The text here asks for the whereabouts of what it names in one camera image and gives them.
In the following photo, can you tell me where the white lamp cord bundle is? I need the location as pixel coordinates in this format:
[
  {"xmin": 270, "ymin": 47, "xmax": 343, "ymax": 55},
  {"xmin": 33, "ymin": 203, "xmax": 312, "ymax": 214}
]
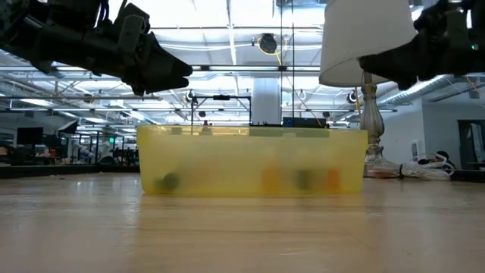
[{"xmin": 365, "ymin": 153, "xmax": 455, "ymax": 181}]

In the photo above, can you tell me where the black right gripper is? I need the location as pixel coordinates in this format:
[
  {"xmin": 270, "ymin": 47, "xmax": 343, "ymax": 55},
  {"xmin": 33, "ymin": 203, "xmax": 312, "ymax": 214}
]
[{"xmin": 357, "ymin": 0, "xmax": 485, "ymax": 91}]

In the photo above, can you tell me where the white shade table lamp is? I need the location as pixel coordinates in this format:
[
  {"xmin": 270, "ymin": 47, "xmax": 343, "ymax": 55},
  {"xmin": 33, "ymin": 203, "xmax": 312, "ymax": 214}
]
[{"xmin": 318, "ymin": 0, "xmax": 418, "ymax": 179}]

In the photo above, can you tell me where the silver air duct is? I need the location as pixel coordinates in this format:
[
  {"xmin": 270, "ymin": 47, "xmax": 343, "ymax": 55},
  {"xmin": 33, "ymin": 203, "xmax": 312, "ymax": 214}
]
[{"xmin": 378, "ymin": 74, "xmax": 455, "ymax": 107}]

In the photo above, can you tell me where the dark doorway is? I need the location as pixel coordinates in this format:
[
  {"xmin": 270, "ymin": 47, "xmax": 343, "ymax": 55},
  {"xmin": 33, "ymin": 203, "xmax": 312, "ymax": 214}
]
[{"xmin": 457, "ymin": 119, "xmax": 485, "ymax": 171}]

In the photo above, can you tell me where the person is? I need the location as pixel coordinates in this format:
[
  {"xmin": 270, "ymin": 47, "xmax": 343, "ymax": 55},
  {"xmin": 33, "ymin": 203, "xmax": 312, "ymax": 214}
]
[{"xmin": 418, "ymin": 150, "xmax": 455, "ymax": 168}]

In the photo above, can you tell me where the tilted black panel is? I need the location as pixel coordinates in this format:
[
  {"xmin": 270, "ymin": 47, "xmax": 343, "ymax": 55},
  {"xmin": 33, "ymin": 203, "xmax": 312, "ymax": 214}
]
[{"xmin": 56, "ymin": 120, "xmax": 80, "ymax": 134}]

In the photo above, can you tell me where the black wide monitor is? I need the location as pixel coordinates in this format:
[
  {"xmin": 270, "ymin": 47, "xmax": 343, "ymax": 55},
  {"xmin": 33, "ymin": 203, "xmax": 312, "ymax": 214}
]
[{"xmin": 283, "ymin": 116, "xmax": 327, "ymax": 129}]

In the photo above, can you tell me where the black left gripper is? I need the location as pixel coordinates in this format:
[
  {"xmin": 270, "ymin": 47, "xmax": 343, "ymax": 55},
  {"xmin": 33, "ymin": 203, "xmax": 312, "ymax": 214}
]
[{"xmin": 60, "ymin": 2, "xmax": 194, "ymax": 97}]

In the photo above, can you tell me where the black metal stand frame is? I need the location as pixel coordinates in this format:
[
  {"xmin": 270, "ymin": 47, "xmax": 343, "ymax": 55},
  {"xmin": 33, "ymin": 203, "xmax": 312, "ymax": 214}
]
[{"xmin": 191, "ymin": 94, "xmax": 252, "ymax": 126}]

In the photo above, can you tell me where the white building pillar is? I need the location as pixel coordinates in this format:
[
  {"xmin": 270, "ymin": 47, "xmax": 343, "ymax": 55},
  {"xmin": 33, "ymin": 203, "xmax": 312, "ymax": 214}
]
[{"xmin": 251, "ymin": 77, "xmax": 283, "ymax": 126}]

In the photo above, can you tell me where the yellow translucent plastic bin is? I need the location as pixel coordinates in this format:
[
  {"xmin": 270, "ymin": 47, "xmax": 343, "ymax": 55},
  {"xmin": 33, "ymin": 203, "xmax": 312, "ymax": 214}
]
[{"xmin": 136, "ymin": 124, "xmax": 369, "ymax": 197}]

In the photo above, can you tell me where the black reel yellow cable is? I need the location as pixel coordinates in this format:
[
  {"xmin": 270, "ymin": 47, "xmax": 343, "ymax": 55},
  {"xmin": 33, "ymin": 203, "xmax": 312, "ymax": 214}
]
[{"xmin": 257, "ymin": 33, "xmax": 283, "ymax": 65}]

